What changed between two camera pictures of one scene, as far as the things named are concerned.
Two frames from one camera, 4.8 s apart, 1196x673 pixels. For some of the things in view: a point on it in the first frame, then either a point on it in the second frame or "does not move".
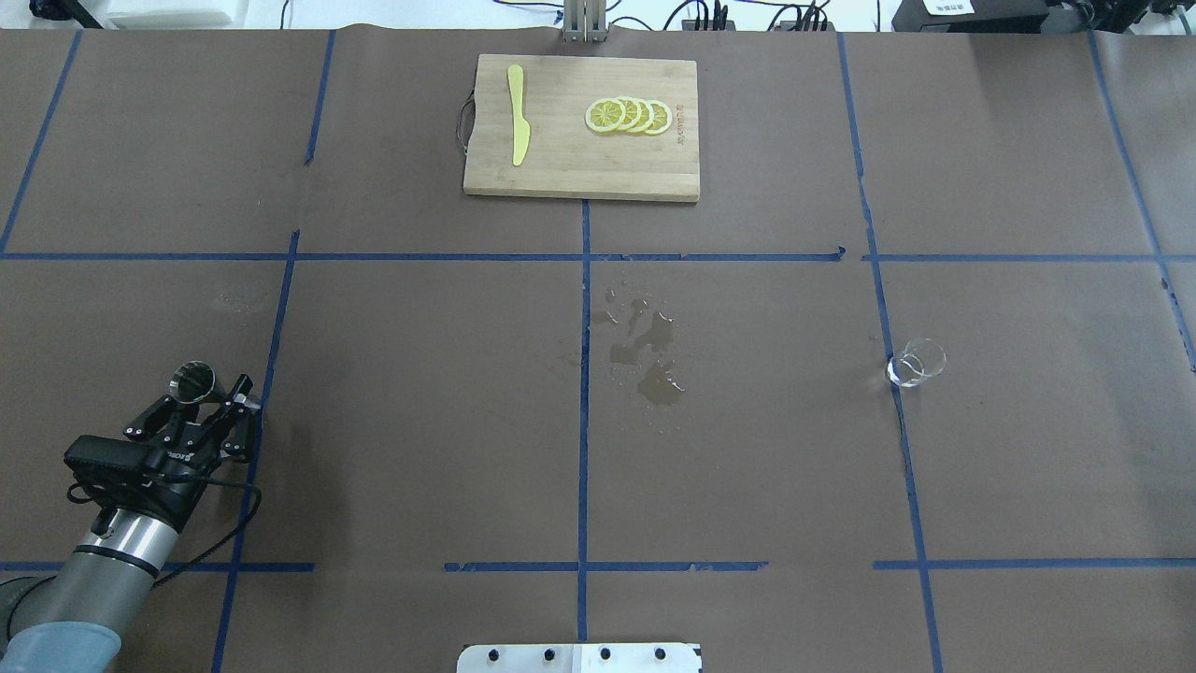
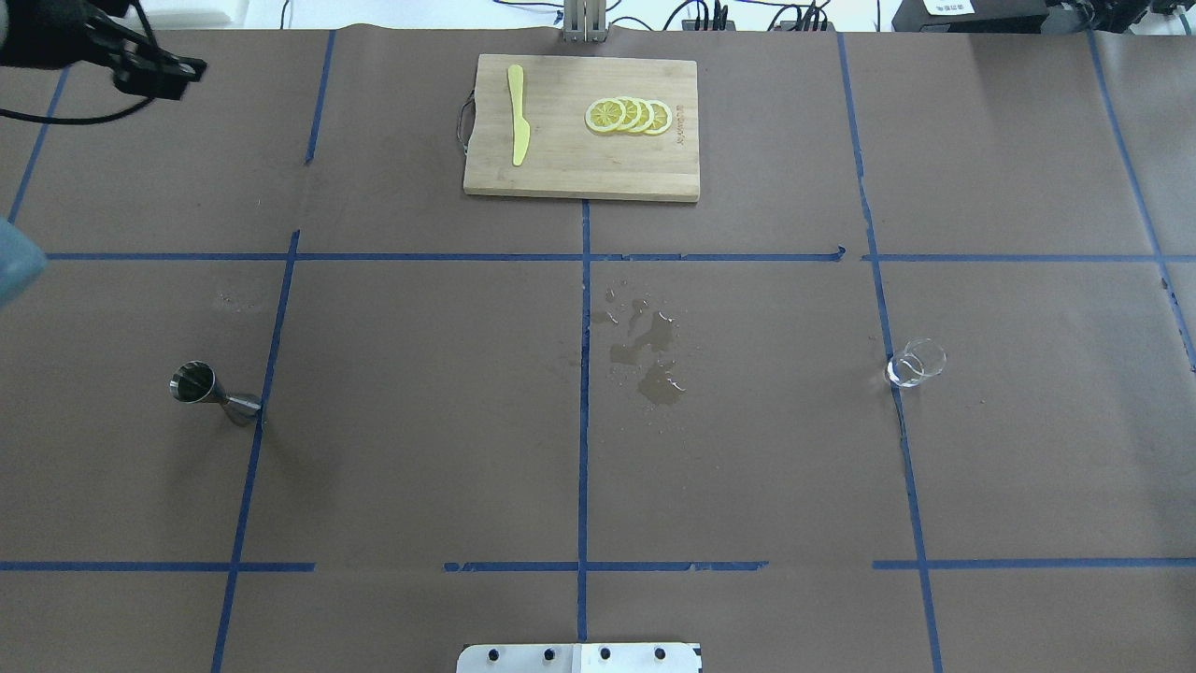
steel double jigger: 194,381 does not move
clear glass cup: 921,357 does not move
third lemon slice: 647,115 does not move
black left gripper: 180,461 → 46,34
